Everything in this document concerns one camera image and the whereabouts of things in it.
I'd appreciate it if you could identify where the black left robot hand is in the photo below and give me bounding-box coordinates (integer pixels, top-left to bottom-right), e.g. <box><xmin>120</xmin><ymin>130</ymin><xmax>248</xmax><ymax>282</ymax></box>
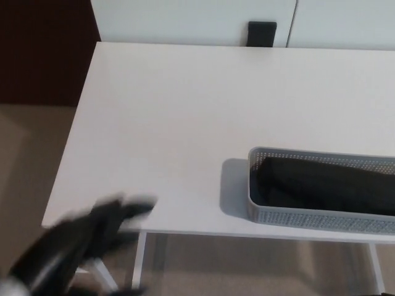
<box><xmin>8</xmin><ymin>192</ymin><xmax>159</xmax><ymax>296</ymax></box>

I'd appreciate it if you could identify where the black fabric pencil case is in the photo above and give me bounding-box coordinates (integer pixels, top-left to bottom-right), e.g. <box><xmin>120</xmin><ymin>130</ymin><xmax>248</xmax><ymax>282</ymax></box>
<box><xmin>251</xmin><ymin>156</ymin><xmax>395</xmax><ymax>217</ymax></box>

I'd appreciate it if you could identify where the white table with metal legs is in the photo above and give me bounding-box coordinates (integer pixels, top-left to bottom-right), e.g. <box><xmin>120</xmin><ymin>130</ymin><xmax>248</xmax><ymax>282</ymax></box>
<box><xmin>41</xmin><ymin>41</ymin><xmax>395</xmax><ymax>296</ymax></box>

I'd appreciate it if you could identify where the grey perforated plastic basket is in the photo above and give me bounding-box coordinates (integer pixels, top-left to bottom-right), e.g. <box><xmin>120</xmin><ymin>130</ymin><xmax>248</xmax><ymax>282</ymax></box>
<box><xmin>247</xmin><ymin>146</ymin><xmax>395</xmax><ymax>237</ymax></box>

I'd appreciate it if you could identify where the white cabinet with doors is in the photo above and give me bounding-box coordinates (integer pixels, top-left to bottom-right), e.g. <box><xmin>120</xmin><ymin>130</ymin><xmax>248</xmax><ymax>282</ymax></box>
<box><xmin>90</xmin><ymin>0</ymin><xmax>395</xmax><ymax>49</ymax></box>

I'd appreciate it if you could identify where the black rectangular cabinet handle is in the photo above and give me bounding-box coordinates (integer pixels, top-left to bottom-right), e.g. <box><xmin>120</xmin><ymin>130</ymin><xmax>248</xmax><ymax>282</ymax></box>
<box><xmin>247</xmin><ymin>21</ymin><xmax>278</xmax><ymax>48</ymax></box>

